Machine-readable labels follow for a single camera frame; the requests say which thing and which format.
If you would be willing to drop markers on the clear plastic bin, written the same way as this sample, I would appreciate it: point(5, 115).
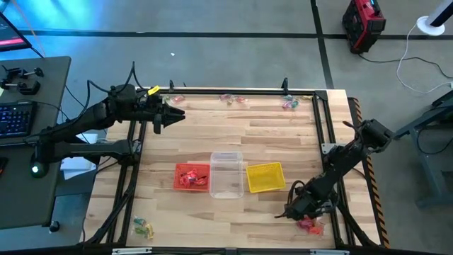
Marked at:
point(226, 184)

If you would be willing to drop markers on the black C-clamp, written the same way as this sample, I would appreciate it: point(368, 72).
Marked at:
point(26, 88)
point(16, 72)

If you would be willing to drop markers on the black round knob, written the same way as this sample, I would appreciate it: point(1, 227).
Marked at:
point(54, 226)

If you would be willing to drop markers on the red black equipment case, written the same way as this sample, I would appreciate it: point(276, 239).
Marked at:
point(364, 25)

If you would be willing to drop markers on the green blue candy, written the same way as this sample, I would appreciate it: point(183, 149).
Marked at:
point(139, 221)

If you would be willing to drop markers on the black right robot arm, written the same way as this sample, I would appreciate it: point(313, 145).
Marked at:
point(339, 166)

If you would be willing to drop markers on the stand with white round base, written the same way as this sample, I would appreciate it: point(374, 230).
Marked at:
point(430, 27)

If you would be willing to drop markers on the black yellow hazard strip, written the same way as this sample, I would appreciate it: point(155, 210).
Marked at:
point(378, 212)

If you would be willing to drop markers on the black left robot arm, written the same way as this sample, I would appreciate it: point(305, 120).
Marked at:
point(88, 117)

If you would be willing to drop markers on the white paper sheets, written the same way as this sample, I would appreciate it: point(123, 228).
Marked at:
point(76, 168)

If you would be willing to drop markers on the orange plastic basket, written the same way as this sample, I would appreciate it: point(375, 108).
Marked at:
point(180, 168)

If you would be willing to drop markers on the silver metal bracket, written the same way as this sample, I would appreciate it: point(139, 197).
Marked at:
point(131, 250)
point(329, 252)

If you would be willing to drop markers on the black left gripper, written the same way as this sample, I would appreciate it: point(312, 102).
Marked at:
point(154, 110)

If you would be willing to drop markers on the black aluminium frame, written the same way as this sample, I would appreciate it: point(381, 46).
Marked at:
point(247, 92)

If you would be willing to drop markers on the yellow plastic basket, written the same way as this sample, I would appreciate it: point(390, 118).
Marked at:
point(265, 177)

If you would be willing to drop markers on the black table clamp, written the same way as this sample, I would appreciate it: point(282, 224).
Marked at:
point(171, 85)
point(285, 85)

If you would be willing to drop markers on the computer monitor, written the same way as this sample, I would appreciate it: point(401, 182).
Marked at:
point(10, 35)

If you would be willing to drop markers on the orange clear-wrapped candy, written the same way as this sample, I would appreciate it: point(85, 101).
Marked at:
point(315, 231)

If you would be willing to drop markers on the yellow multicolour wrapped candy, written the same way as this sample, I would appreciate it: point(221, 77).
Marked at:
point(227, 99)

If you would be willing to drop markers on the black computer mouse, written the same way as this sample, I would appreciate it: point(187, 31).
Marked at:
point(40, 159)

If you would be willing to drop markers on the green yellow wrapped candy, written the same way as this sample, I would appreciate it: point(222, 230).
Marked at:
point(144, 232)

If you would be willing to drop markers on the multicolour candy bag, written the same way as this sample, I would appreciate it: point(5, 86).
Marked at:
point(290, 102)

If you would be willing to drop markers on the dark grey metal stand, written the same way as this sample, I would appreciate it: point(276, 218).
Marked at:
point(435, 170)

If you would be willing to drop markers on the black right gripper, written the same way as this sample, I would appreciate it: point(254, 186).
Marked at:
point(304, 207)

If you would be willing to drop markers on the backlit black keyboard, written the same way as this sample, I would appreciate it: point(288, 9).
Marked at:
point(16, 120)

